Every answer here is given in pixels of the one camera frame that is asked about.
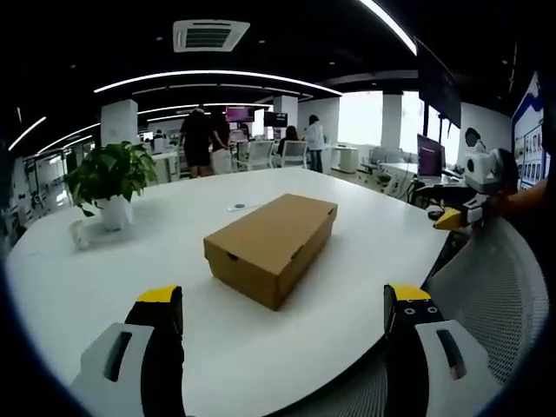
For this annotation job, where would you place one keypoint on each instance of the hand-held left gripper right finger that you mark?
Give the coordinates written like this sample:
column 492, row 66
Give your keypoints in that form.
column 428, row 347

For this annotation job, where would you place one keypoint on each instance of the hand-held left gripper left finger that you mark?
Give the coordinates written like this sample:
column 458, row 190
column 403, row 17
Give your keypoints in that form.
column 143, row 347

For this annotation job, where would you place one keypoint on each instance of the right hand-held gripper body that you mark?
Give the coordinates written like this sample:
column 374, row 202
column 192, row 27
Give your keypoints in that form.
column 484, row 167

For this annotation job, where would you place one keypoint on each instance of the brown cardboard shoe box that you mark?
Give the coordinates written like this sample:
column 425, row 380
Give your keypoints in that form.
column 271, row 245

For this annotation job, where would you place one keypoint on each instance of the dark computer monitor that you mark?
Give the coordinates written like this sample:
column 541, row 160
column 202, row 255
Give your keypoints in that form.
column 430, row 160

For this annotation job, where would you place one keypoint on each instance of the grey mesh office chair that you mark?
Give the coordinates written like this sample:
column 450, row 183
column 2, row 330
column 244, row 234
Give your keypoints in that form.
column 478, row 295

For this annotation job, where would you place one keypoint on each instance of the hanging black display screen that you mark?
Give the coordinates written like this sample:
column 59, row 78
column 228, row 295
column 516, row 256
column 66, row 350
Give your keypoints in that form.
column 438, row 84

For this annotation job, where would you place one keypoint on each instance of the clear plastic holder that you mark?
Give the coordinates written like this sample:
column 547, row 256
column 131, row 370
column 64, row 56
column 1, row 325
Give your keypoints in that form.
column 82, row 234

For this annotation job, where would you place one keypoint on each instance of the white plant pot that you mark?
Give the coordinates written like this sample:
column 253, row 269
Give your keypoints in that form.
column 115, row 213

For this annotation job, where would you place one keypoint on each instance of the round grey coaster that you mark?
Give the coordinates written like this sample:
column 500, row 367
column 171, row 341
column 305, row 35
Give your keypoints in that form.
column 239, row 206

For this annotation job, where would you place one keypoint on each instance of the white mesh office chair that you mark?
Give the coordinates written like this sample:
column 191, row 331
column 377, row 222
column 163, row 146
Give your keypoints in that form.
column 294, row 154
column 259, row 155

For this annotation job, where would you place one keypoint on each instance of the green potted plant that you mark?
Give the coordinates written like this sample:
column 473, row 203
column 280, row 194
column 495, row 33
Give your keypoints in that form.
column 110, row 171

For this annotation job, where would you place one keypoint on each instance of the white desk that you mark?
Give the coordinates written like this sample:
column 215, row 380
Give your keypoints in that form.
column 165, row 163

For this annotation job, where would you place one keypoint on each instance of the purple monitor screen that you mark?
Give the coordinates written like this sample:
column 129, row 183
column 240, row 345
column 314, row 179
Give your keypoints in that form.
column 239, row 114

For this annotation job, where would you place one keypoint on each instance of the ceiling air conditioner vent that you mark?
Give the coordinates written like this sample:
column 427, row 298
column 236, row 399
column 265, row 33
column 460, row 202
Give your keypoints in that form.
column 209, row 35

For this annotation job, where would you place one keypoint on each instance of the wall poster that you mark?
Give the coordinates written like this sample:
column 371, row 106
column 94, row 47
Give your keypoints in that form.
column 527, row 139

